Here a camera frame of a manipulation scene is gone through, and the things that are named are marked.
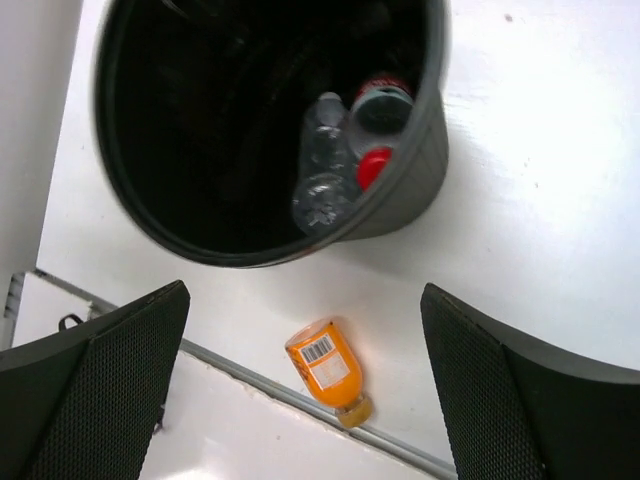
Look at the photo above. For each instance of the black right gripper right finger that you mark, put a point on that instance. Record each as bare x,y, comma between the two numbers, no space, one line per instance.
517,407

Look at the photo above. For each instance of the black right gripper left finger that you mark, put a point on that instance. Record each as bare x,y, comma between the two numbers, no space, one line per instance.
84,402

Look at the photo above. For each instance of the orange juice bottle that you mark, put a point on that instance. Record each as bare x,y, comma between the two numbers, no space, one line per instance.
330,370

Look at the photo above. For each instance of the bottle with red cap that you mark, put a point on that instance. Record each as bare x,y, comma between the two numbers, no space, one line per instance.
371,165

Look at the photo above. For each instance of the clear crushed plastic bottle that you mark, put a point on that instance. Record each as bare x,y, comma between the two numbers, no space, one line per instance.
326,188

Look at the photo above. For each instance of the clear bottle red label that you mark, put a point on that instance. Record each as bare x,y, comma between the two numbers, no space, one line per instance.
379,114

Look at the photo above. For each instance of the black ribbed plastic bin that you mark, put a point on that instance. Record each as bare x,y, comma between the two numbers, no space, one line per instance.
198,108

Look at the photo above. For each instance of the grey aluminium table rail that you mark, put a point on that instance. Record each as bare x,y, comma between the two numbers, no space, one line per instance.
368,435

